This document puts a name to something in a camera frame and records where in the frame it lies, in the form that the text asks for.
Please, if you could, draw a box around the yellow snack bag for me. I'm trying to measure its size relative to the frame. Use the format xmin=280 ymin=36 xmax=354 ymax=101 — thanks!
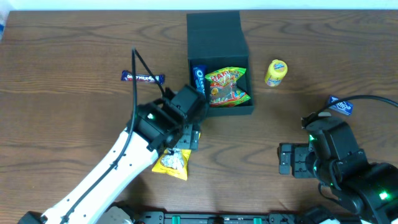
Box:
xmin=152 ymin=130 xmax=201 ymax=180

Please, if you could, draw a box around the green Haribo gummy bag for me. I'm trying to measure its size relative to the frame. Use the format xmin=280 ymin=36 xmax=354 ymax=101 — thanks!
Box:
xmin=205 ymin=67 xmax=251 ymax=108

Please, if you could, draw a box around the blue Oreo cookie pack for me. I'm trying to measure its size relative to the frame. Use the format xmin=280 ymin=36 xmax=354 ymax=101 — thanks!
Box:
xmin=192 ymin=65 xmax=207 ymax=95

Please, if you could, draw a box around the Dairy Milk chocolate bar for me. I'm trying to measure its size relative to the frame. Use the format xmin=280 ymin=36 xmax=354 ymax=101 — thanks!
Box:
xmin=121 ymin=70 xmax=165 ymax=85

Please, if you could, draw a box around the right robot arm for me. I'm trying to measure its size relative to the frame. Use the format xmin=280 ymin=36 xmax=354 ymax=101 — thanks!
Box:
xmin=277 ymin=142 xmax=397 ymax=223

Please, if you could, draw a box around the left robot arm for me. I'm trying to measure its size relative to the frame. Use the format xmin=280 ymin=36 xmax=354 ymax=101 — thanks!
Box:
xmin=19 ymin=100 xmax=208 ymax=223

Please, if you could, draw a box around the blue Eclipse mint box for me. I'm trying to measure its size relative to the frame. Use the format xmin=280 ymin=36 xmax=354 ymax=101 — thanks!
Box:
xmin=327 ymin=95 xmax=353 ymax=116

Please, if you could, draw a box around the yellow candy bottle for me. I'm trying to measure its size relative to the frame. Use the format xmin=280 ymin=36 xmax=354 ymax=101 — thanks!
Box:
xmin=264 ymin=59 xmax=288 ymax=87

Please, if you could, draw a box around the dark green open box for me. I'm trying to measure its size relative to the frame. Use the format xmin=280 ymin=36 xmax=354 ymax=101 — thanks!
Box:
xmin=187 ymin=11 xmax=254 ymax=117

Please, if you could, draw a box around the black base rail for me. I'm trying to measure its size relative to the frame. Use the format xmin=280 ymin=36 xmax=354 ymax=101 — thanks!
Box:
xmin=134 ymin=212 xmax=311 ymax=224

